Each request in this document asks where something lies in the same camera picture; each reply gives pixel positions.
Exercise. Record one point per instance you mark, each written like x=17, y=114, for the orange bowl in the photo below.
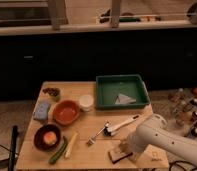
x=66, y=112

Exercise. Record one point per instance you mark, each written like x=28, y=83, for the grey folded cloth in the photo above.
x=124, y=99

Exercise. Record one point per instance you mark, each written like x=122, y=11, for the dark red bowl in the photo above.
x=38, y=137

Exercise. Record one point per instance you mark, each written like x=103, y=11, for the green plastic tray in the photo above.
x=110, y=88

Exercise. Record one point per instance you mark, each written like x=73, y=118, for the black stand pole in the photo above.
x=12, y=152

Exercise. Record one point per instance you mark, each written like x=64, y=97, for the silver fork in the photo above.
x=92, y=139

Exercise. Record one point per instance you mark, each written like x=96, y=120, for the pale yellow vegetable stick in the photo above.
x=70, y=145

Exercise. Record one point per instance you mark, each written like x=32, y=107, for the wooden black-base eraser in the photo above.
x=115, y=155

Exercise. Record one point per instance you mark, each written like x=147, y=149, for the white-handled brush tool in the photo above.
x=112, y=130

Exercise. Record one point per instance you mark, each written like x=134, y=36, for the small bowl with grapes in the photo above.
x=54, y=93

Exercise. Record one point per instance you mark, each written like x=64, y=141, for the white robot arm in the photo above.
x=152, y=132

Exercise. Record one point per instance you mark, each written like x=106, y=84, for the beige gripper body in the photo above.
x=124, y=146

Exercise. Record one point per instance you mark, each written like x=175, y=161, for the white cup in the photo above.
x=86, y=102

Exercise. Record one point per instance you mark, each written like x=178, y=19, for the orange round toy food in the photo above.
x=50, y=138

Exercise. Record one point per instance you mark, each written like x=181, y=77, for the green cucumber toy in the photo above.
x=59, y=152

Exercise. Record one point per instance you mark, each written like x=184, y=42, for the blue sponge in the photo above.
x=41, y=111

